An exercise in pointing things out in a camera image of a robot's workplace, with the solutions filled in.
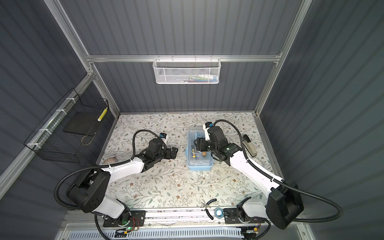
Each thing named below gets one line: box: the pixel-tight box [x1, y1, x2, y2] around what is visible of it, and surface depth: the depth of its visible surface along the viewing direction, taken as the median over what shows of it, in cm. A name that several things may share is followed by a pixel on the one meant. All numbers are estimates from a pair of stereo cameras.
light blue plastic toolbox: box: [185, 125, 214, 171], surface depth 88 cm
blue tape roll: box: [214, 207, 224, 219], surface depth 76 cm
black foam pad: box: [63, 112, 101, 136], surface depth 78 cm
